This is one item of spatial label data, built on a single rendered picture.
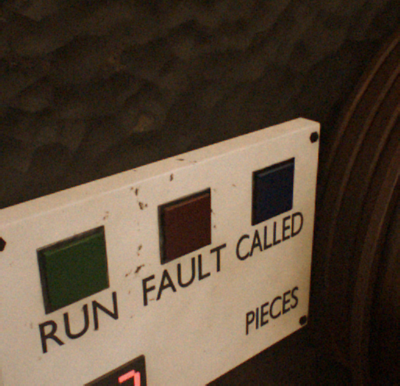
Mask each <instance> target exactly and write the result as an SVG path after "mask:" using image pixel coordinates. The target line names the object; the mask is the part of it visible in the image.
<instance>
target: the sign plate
mask: <svg viewBox="0 0 400 386"><path fill-rule="evenodd" d="M319 135H320V124H319V123H317V122H315V121H311V120H306V119H303V118H298V119H295V120H291V121H288V122H285V123H280V124H277V125H274V127H268V128H266V129H263V130H258V131H255V132H252V133H250V134H245V135H242V136H239V137H235V138H231V139H229V141H223V142H220V143H218V144H214V145H210V146H207V147H204V148H199V149H195V150H193V151H190V152H185V153H184V154H182V155H178V156H174V157H171V158H168V159H164V160H161V161H158V162H155V163H150V164H148V165H144V166H139V168H137V169H133V170H128V171H126V172H122V173H118V174H115V175H112V176H109V177H105V178H101V179H98V180H94V182H91V183H87V184H83V185H80V186H77V187H74V188H69V189H66V190H64V191H58V192H56V193H53V194H49V195H47V196H45V197H42V198H36V199H34V200H31V201H28V202H24V203H20V204H17V205H14V206H9V207H6V209H2V210H0V386H135V378H134V376H131V377H129V378H127V379H126V380H124V381H121V382H120V377H122V376H124V375H126V374H127V373H129V372H131V371H132V370H134V374H136V373H139V377H140V386H205V384H207V383H209V382H210V381H212V380H215V379H216V378H218V377H219V376H221V375H223V374H224V373H226V372H227V371H228V370H231V369H232V368H234V367H236V366H237V365H239V364H240V363H243V362H244V361H246V360H248V359H250V357H252V356H253V355H256V354H257V353H259V352H261V351H262V350H264V349H265V348H268V347H270V346H271V345H273V343H275V342H277V341H279V340H280V339H282V338H285V337H286V336H288V335H289V334H291V333H293V332H294V331H295V330H297V329H299V328H300V327H302V326H304V325H306V324H307V316H308V302H309V290H310V280H309V278H310V277H311V264H312V251H313V226H314V212H315V200H316V175H317V161H318V148H319ZM288 163H294V164H295V172H294V190H293V206H292V208H291V209H289V210H288V211H285V212H283V213H279V214H277V215H276V216H272V217H270V218H267V219H265V220H262V221H260V223H258V221H256V198H257V175H258V174H261V173H264V172H266V171H270V170H273V169H276V168H278V167H279V166H282V165H285V164H288ZM205 193H209V195H210V243H209V244H207V245H204V246H202V247H201V248H197V249H195V250H194V251H192V252H189V253H186V254H184V255H182V256H179V257H177V258H175V259H171V260H166V253H165V234H164V216H163V210H164V209H165V208H166V207H169V206H173V205H176V204H178V203H181V202H184V201H187V200H190V199H192V198H196V197H198V196H201V195H203V194H205ZM98 232H101V233H102V235H103V244H104V245H105V262H106V272H107V281H108V287H107V288H103V289H102V290H99V291H98V292H96V293H94V294H92V295H88V296H86V297H84V298H81V299H79V300H76V301H74V302H71V303H69V305H67V306H63V307H61V308H58V309H55V310H53V309H52V308H50V304H49V297H48V285H47V280H46V272H45V261H44V256H43V255H44V253H45V252H48V251H51V250H53V249H54V248H58V247H59V246H62V245H67V244H69V243H71V242H74V241H78V240H80V239H83V238H86V237H89V235H93V234H96V233H98Z"/></svg>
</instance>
